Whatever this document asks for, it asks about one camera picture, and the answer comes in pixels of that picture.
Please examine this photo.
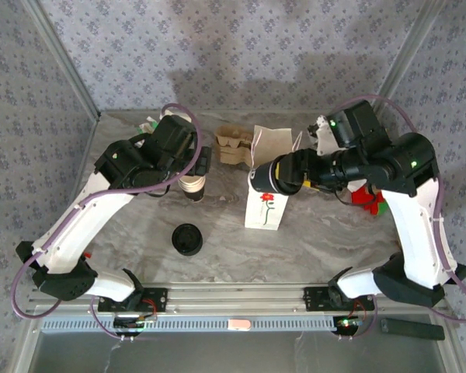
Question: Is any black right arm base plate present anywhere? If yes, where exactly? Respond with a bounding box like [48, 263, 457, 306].
[303, 286, 375, 312]

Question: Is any aluminium mounting rail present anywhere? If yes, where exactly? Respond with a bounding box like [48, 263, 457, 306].
[26, 282, 451, 315]

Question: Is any aluminium frame post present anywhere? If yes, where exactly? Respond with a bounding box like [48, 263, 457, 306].
[23, 0, 102, 121]
[368, 0, 447, 117]

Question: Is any white flower print paper bag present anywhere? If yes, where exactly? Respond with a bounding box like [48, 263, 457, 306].
[243, 124, 304, 231]

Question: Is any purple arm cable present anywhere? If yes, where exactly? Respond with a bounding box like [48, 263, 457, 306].
[336, 95, 466, 343]
[10, 103, 202, 343]

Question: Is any stack of paper cups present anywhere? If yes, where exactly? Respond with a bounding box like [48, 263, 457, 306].
[177, 173, 207, 204]

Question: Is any stack of black lids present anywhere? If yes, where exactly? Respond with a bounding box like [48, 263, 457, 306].
[171, 222, 203, 256]

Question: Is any grey slotted cable duct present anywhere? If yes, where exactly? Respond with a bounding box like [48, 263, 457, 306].
[40, 315, 358, 333]

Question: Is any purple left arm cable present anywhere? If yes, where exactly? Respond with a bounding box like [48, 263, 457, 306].
[10, 103, 202, 343]

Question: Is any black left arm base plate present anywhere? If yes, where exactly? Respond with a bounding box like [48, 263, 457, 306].
[97, 287, 169, 313]

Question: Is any black paper coffee cup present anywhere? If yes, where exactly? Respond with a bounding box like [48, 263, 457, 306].
[270, 157, 287, 194]

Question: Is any black handle bar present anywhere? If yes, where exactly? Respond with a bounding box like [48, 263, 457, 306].
[380, 317, 446, 342]

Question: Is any pink white sticker label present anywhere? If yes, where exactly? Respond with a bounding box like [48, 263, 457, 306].
[227, 318, 252, 332]

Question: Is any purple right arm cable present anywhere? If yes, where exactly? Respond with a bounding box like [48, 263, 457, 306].
[336, 95, 466, 343]

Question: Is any large red toy brick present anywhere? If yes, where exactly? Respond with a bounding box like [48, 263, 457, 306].
[350, 185, 386, 215]

